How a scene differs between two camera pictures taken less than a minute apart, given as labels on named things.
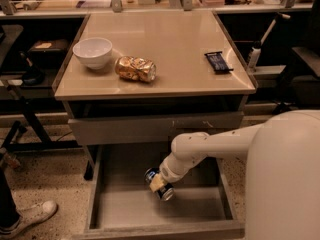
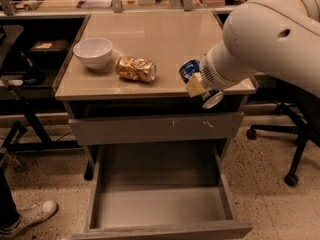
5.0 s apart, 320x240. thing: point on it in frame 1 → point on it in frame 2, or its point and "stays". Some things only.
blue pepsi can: x=167 y=192 → x=210 y=98
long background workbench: x=17 y=0 stays
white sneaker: x=29 y=215 stays
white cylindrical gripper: x=167 y=172 → x=207 y=74
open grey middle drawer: x=122 y=206 stays
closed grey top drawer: x=150 y=129 stays
